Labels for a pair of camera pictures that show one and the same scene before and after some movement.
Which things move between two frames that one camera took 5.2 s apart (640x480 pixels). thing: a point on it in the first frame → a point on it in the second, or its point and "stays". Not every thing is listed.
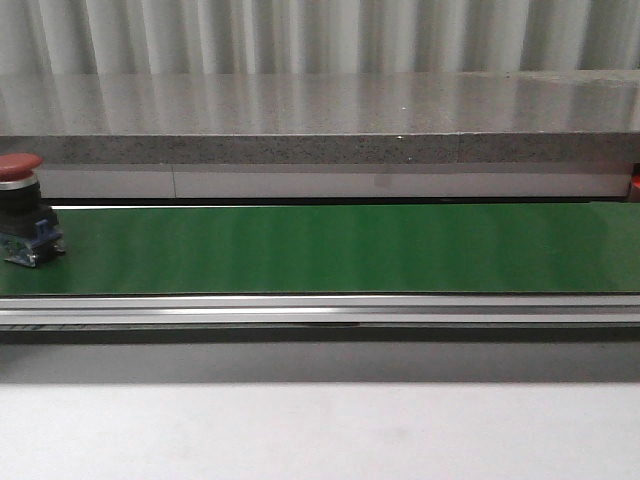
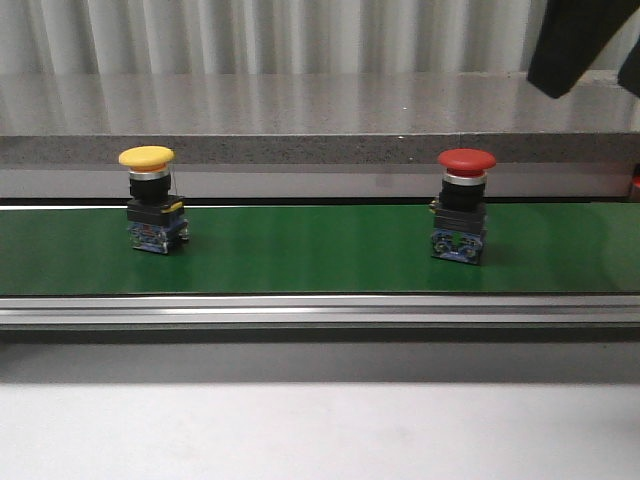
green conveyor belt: [339, 249] stays
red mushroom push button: [29, 229] → [460, 210]
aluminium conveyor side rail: [321, 319] stays
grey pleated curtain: [87, 38] stays
